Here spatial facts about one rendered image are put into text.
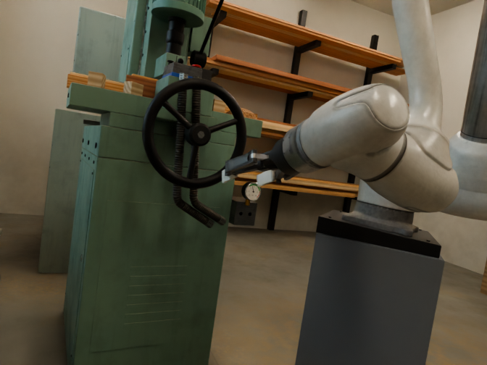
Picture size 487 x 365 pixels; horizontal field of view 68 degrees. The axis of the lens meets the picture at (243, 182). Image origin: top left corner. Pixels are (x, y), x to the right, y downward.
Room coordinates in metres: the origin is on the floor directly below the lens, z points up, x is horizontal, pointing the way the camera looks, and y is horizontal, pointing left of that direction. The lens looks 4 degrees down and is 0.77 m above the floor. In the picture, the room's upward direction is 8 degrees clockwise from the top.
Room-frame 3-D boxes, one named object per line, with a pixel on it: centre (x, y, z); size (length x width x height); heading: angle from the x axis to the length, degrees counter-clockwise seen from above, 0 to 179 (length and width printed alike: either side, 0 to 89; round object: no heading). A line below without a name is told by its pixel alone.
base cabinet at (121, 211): (1.37, 0.36, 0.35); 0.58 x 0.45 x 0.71; 29
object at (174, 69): (1.10, 0.21, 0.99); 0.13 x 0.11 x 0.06; 119
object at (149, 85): (1.17, 0.29, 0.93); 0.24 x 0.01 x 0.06; 119
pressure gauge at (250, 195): (1.21, -0.03, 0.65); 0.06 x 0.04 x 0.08; 119
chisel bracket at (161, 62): (1.29, 0.31, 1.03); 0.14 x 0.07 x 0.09; 29
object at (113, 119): (1.21, 0.27, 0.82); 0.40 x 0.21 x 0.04; 119
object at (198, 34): (1.53, 0.27, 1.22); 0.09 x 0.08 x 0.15; 29
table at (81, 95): (1.17, 0.25, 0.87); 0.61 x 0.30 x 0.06; 119
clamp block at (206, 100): (1.10, 0.21, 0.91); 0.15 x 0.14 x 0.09; 119
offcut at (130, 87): (1.08, 0.36, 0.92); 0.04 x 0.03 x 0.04; 149
